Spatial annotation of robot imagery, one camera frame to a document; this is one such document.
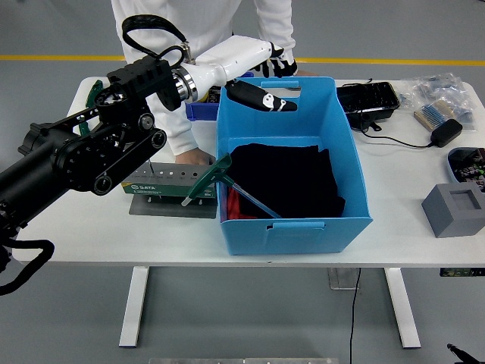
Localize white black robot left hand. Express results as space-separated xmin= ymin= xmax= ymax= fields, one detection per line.
xmin=187 ymin=34 xmax=299 ymax=113

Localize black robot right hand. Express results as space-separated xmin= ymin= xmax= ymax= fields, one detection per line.
xmin=446 ymin=343 xmax=480 ymax=364

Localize person's left hand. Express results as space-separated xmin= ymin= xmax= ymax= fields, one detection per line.
xmin=282 ymin=69 xmax=319 ymax=92

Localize person's right hand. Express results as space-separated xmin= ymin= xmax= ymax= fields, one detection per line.
xmin=174 ymin=147 xmax=216 ymax=167

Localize large green T-handle hex wrench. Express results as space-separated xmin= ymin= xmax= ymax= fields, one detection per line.
xmin=180 ymin=153 xmax=283 ymax=220

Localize green metal wrench holder stand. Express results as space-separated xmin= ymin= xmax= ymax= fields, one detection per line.
xmin=120 ymin=162 xmax=219 ymax=220

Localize large light blue storage box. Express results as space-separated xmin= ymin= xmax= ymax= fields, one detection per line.
xmin=215 ymin=75 xmax=374 ymax=256

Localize person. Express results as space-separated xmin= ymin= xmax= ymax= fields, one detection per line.
xmin=111 ymin=0 xmax=266 ymax=69

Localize small dark blue parts bin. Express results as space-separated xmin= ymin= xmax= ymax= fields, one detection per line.
xmin=184 ymin=69 xmax=255 ymax=123

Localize red cloth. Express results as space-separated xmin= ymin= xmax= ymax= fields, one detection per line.
xmin=226 ymin=187 xmax=258 ymax=220

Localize black plastic tray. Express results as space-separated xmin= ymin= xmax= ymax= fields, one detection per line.
xmin=336 ymin=81 xmax=402 ymax=132

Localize white table leg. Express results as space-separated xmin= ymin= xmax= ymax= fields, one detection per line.
xmin=383 ymin=267 xmax=421 ymax=350
xmin=118 ymin=266 xmax=151 ymax=349

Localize table height control panel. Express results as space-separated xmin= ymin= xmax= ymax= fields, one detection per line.
xmin=439 ymin=268 xmax=485 ymax=278

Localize black cloth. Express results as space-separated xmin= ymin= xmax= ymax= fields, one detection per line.
xmin=226 ymin=142 xmax=346 ymax=219

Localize grey hollow block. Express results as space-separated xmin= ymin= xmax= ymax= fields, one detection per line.
xmin=421 ymin=181 xmax=485 ymax=239

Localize tan resistor strip bundle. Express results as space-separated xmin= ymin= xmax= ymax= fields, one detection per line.
xmin=413 ymin=100 xmax=458 ymax=133

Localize clear plastic bag of parts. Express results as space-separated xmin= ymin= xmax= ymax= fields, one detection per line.
xmin=397 ymin=72 xmax=479 ymax=133

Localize clear floor plate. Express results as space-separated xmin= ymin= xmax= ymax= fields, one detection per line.
xmin=327 ymin=267 xmax=360 ymax=291

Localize black power adapter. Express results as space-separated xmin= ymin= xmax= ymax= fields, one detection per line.
xmin=429 ymin=118 xmax=464 ymax=149

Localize light blue parts bin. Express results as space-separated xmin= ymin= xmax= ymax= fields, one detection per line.
xmin=446 ymin=147 xmax=485 ymax=184

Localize mixed electronic parts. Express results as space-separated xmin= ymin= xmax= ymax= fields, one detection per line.
xmin=452 ymin=149 xmax=485 ymax=190

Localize grey metal plate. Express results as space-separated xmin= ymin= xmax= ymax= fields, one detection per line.
xmin=148 ymin=357 xmax=339 ymax=364

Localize black floor cable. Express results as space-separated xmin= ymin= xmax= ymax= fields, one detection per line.
xmin=348 ymin=267 xmax=361 ymax=364

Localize long green T-handle hex wrench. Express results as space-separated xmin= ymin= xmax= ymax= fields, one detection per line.
xmin=86 ymin=79 xmax=104 ymax=107

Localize black adapter cable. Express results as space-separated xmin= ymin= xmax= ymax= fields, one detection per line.
xmin=355 ymin=79 xmax=433 ymax=149

